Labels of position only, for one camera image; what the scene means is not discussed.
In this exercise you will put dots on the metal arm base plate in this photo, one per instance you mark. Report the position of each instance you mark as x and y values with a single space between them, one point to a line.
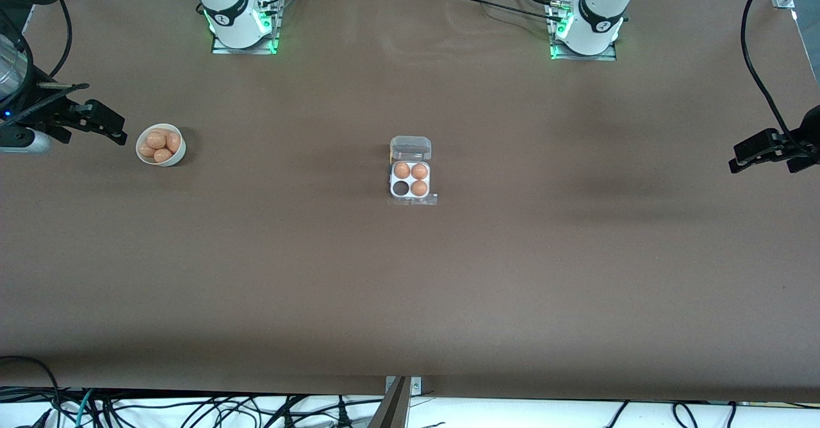
221 49
608 56

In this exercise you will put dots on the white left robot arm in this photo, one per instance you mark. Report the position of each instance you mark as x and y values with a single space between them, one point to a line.
596 11

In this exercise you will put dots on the small metal bracket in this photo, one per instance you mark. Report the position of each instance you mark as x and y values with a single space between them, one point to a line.
416 386

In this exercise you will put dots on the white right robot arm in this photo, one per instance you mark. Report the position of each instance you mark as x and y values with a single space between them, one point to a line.
227 5

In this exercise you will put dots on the dark metal strut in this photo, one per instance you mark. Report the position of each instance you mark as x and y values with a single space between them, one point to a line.
391 409

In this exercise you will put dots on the white round bowl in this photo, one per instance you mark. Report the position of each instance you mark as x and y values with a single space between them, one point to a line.
176 157

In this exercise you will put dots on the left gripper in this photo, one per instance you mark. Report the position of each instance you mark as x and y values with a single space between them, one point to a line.
808 128

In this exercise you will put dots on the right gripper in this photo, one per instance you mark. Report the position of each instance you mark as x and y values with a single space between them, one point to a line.
40 112

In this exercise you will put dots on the clear plastic egg carton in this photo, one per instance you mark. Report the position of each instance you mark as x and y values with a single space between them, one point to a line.
410 146

